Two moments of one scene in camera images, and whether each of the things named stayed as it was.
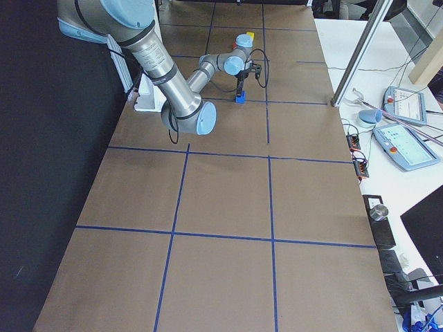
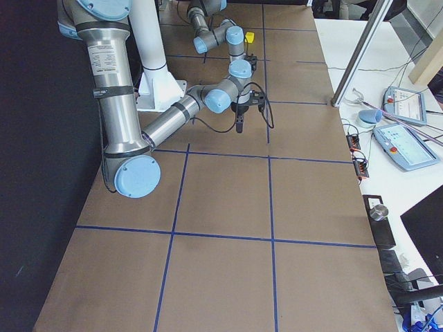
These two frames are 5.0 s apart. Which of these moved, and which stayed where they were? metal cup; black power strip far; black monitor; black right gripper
Moved: black right gripper
Stayed: black power strip far; metal cup; black monitor
